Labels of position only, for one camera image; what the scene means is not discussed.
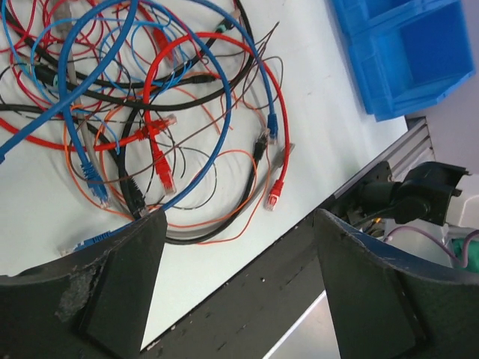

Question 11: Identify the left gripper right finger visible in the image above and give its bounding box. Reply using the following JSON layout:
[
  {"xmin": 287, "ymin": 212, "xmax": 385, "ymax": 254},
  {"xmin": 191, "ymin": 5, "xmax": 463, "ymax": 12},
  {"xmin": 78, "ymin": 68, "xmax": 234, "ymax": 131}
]
[{"xmin": 314, "ymin": 209, "xmax": 478, "ymax": 358}]

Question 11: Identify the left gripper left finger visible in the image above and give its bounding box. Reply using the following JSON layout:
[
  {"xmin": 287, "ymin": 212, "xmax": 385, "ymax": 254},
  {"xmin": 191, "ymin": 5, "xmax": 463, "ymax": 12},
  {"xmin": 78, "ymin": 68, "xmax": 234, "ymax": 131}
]
[{"xmin": 1, "ymin": 209, "xmax": 167, "ymax": 358}]

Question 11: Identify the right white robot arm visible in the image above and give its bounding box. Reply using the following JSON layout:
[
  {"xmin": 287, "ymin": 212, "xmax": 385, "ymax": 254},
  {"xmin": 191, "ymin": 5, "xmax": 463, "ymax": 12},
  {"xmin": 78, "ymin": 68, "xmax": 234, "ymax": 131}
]
[{"xmin": 353, "ymin": 162, "xmax": 469, "ymax": 228}]

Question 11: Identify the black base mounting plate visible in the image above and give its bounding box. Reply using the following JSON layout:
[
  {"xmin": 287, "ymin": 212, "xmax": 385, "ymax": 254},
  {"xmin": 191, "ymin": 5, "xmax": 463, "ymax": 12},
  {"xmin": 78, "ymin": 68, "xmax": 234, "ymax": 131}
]
[{"xmin": 140, "ymin": 164, "xmax": 394, "ymax": 359}]

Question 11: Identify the blue plastic divided bin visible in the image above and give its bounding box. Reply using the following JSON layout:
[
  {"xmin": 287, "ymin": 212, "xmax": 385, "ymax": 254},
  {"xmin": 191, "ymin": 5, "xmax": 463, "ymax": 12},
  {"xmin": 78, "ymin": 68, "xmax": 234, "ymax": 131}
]
[{"xmin": 332, "ymin": 0, "xmax": 476, "ymax": 122}]

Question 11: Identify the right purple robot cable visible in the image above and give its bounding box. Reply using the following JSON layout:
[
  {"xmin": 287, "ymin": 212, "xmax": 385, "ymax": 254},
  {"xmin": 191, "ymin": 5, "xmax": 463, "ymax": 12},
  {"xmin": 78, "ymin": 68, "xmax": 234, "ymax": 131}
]
[{"xmin": 385, "ymin": 226, "xmax": 479, "ymax": 270}]

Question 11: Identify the thin orange wire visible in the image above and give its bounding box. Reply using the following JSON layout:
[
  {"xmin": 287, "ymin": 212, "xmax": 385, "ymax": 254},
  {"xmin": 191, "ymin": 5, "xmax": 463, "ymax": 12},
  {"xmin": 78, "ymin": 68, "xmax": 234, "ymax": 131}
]
[{"xmin": 63, "ymin": 70, "xmax": 270, "ymax": 246}]

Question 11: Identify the red ethernet cable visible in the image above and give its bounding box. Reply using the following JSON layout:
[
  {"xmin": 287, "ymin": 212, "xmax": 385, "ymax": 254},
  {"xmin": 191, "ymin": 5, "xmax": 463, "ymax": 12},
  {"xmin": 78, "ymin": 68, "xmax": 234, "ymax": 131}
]
[{"xmin": 144, "ymin": 31, "xmax": 291, "ymax": 214}]

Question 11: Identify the thin light blue wire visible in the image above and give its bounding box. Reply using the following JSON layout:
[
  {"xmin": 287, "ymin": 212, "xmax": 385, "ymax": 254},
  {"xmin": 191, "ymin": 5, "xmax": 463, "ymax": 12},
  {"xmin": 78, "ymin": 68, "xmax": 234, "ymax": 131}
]
[{"xmin": 1, "ymin": 0, "xmax": 180, "ymax": 154}]

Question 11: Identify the thin red wire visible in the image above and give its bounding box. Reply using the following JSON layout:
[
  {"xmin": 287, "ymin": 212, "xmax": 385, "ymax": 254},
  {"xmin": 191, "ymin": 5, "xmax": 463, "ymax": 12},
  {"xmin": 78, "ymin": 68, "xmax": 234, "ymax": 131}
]
[{"xmin": 0, "ymin": 0, "xmax": 158, "ymax": 109}]

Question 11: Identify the black thick round cable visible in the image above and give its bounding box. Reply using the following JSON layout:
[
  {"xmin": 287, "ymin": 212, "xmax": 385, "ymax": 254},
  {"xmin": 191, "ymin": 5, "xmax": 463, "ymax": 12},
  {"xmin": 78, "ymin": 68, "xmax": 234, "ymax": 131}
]
[{"xmin": 0, "ymin": 0, "xmax": 269, "ymax": 246}]

